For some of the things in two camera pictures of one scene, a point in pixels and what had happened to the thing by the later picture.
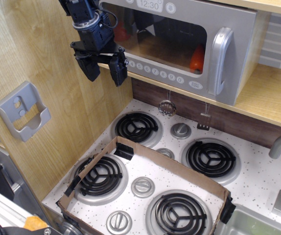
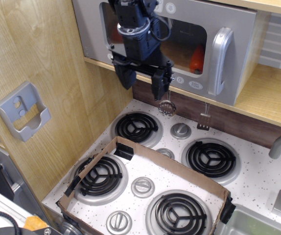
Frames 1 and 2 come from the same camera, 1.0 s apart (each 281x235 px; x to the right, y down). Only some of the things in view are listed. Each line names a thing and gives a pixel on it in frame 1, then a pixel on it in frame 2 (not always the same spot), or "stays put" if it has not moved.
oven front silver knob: [69, 228] stays put
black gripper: [96, 35] to [142, 40]
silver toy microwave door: [207, 48] stays put
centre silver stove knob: [143, 187] stays put
